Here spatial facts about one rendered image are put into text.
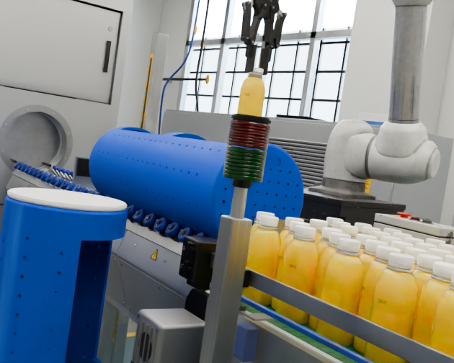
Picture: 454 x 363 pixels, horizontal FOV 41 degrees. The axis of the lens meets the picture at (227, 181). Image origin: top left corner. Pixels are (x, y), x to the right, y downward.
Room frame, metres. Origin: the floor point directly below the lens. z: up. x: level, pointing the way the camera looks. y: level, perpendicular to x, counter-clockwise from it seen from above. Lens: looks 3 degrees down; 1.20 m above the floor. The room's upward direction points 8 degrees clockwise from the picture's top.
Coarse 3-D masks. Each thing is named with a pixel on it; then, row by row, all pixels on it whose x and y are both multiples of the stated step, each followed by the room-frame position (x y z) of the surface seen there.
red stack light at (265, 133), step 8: (232, 120) 0.93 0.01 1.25; (240, 120) 0.92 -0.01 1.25; (232, 128) 0.92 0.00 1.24; (240, 128) 0.91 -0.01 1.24; (248, 128) 0.91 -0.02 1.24; (256, 128) 0.91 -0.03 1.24; (264, 128) 0.92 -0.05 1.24; (232, 136) 0.92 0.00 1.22; (240, 136) 0.91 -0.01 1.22; (248, 136) 0.91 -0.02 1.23; (256, 136) 0.91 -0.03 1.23; (264, 136) 0.92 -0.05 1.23; (232, 144) 0.92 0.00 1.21; (240, 144) 0.91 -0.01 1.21; (248, 144) 0.91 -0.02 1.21; (256, 144) 0.91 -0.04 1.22; (264, 144) 0.92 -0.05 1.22
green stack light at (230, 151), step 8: (232, 152) 0.92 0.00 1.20; (240, 152) 0.91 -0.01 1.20; (248, 152) 0.91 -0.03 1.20; (256, 152) 0.91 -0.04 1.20; (264, 152) 0.93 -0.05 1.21; (232, 160) 0.92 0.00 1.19; (240, 160) 0.91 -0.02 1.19; (248, 160) 0.91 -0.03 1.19; (256, 160) 0.91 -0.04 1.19; (264, 160) 0.93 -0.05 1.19; (224, 168) 0.93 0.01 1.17; (232, 168) 0.92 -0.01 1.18; (240, 168) 0.91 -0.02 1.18; (248, 168) 0.91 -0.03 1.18; (256, 168) 0.92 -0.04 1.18; (224, 176) 0.93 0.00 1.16; (232, 176) 0.91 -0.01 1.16; (240, 176) 0.91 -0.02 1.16; (248, 176) 0.91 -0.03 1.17; (256, 176) 0.92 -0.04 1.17
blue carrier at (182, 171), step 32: (128, 128) 2.16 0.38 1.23; (96, 160) 2.10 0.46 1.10; (128, 160) 1.87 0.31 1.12; (160, 160) 1.70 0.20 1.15; (192, 160) 1.56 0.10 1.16; (224, 160) 1.45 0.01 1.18; (288, 160) 1.54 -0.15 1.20; (128, 192) 1.87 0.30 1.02; (160, 192) 1.66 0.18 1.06; (192, 192) 1.51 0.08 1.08; (224, 192) 1.44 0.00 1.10; (256, 192) 1.50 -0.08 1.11; (288, 192) 1.55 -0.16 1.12; (192, 224) 1.56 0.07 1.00
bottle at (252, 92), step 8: (248, 80) 1.57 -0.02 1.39; (256, 80) 1.56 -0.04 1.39; (248, 88) 1.56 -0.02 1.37; (256, 88) 1.56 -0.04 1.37; (264, 88) 1.58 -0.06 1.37; (240, 96) 1.58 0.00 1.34; (248, 96) 1.56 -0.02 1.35; (256, 96) 1.56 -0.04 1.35; (264, 96) 1.59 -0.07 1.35; (240, 104) 1.57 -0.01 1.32; (248, 104) 1.56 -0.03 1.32; (256, 104) 1.56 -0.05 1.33; (240, 112) 1.57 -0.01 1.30; (248, 112) 1.56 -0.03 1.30; (256, 112) 1.56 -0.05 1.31
